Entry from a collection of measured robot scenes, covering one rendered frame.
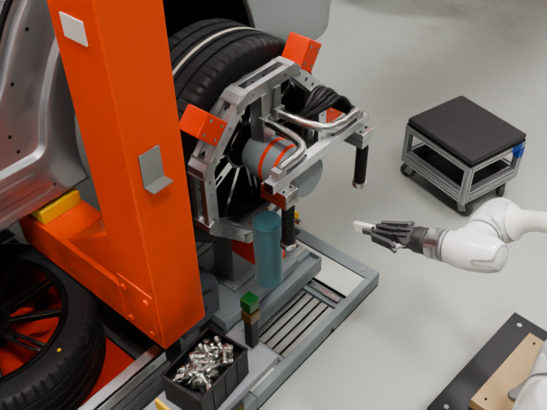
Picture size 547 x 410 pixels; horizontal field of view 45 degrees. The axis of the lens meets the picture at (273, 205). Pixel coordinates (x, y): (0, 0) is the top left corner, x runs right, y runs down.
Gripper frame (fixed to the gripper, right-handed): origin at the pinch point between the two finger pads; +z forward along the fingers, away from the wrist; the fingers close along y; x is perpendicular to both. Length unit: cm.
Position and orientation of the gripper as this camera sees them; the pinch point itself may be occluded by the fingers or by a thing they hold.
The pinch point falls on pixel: (364, 228)
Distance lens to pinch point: 196.6
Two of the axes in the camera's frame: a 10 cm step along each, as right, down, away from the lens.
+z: -7.8, -1.7, 6.1
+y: -5.8, 5.5, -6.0
